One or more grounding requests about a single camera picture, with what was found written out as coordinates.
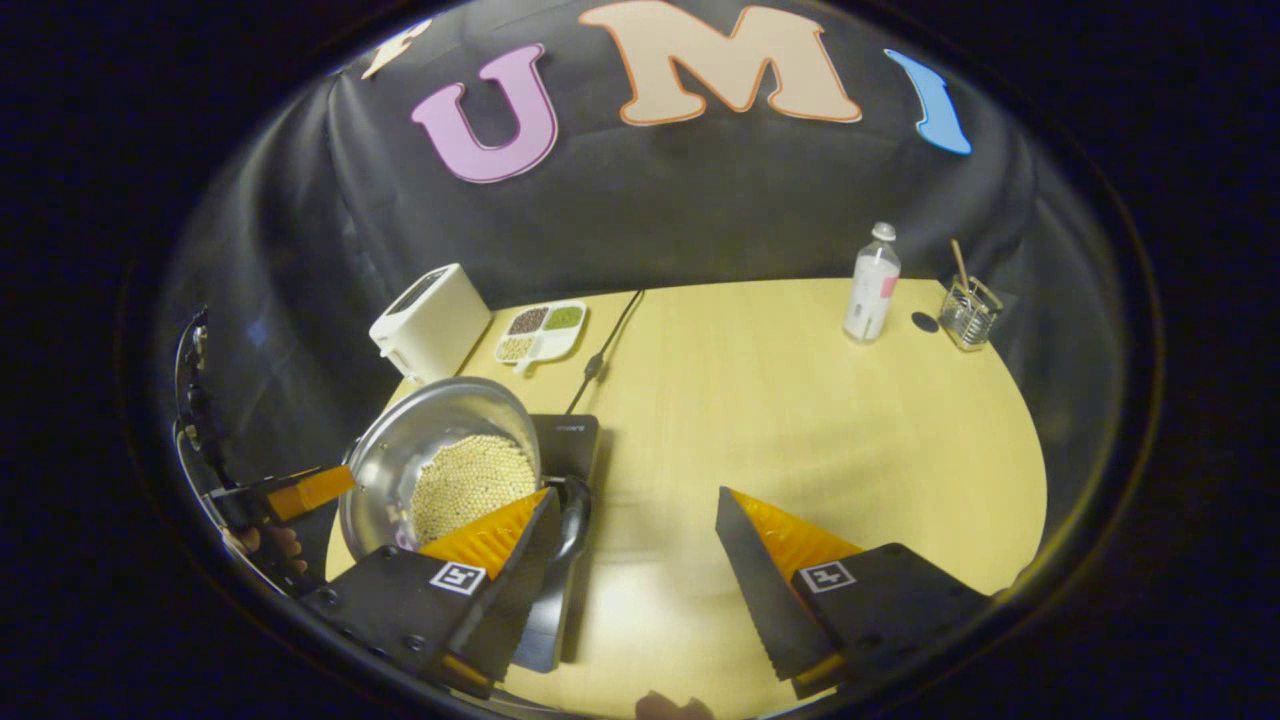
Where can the white toaster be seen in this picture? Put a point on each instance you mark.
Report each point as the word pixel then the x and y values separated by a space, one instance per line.
pixel 430 325

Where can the white divided dish of beans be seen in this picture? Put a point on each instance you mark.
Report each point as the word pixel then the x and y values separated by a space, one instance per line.
pixel 545 335

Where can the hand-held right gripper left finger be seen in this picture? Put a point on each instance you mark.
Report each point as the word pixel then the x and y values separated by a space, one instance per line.
pixel 510 590

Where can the steel pot with yellow beans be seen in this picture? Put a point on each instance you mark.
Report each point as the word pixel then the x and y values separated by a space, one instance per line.
pixel 465 480

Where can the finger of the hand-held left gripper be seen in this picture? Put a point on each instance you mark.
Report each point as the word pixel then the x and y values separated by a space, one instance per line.
pixel 310 490

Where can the clear bottle with white label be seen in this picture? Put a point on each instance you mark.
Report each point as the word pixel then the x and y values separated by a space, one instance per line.
pixel 870 290

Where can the wooden stick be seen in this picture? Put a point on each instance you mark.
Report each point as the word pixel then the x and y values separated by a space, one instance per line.
pixel 960 265

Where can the small black table disc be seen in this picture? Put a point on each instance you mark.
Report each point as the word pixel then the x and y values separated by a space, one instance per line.
pixel 925 322

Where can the black induction cooktop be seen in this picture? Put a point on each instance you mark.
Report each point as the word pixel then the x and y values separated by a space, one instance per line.
pixel 570 440

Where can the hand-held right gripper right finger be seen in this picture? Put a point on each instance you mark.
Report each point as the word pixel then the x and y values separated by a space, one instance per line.
pixel 765 590

